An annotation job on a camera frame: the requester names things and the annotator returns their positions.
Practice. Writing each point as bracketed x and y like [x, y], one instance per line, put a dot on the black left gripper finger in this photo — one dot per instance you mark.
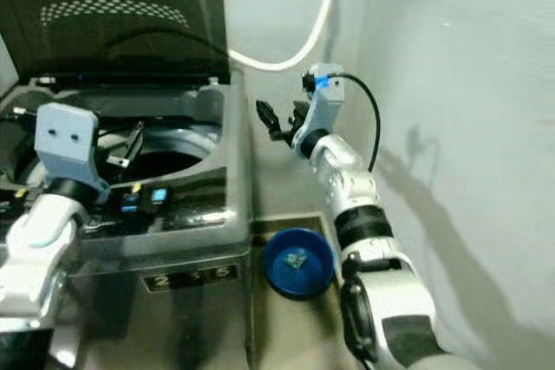
[135, 140]

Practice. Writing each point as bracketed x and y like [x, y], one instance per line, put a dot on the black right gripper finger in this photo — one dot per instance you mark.
[269, 116]
[299, 111]

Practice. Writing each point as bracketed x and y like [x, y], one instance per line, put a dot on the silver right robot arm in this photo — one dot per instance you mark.
[355, 188]

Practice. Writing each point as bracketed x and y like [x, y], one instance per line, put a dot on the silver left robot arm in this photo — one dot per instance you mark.
[43, 249]

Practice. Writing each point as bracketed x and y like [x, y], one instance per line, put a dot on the dark washing machine lid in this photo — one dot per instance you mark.
[113, 45]

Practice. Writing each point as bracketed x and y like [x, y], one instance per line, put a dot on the grey top-load washing machine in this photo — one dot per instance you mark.
[199, 231]

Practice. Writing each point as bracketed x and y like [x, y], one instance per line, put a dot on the small green packet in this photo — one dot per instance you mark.
[295, 260]

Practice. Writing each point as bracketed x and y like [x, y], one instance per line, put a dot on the small blue plastic bowl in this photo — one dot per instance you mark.
[316, 279]

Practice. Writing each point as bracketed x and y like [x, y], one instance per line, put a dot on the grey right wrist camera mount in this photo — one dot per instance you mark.
[325, 106]

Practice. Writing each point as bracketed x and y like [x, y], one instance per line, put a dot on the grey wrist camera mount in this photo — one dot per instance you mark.
[62, 140]
[325, 106]

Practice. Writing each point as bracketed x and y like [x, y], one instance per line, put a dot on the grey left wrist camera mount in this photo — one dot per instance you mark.
[62, 140]

